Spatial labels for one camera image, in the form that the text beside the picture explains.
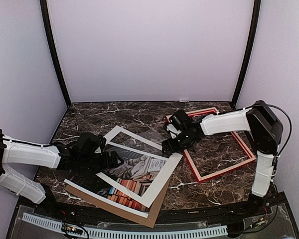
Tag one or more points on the clear acrylic sheet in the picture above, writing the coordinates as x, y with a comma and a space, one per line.
143, 141

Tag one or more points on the cat and books photo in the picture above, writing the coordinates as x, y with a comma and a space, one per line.
135, 175

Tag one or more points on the black corner post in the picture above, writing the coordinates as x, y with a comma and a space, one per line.
53, 51
248, 52

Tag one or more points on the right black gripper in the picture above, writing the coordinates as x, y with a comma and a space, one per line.
165, 145

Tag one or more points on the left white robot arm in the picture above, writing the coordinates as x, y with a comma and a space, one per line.
17, 151

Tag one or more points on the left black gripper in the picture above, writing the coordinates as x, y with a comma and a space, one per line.
106, 165

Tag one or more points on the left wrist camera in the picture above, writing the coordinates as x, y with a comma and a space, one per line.
85, 142

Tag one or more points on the white mat board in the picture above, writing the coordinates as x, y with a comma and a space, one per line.
159, 182

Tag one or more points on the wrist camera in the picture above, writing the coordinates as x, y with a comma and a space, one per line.
181, 120
85, 142

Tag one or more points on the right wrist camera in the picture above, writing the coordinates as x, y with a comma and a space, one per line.
181, 120

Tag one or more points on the left black corner post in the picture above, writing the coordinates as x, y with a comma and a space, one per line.
53, 51

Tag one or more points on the right black corner post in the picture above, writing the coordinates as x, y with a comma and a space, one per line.
248, 52

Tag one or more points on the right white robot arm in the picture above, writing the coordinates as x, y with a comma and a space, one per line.
258, 119

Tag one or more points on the brown backing board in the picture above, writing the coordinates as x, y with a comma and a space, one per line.
125, 212

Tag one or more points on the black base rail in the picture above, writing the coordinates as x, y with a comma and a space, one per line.
231, 213

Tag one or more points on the small circuit board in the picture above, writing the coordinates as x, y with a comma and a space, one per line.
71, 229

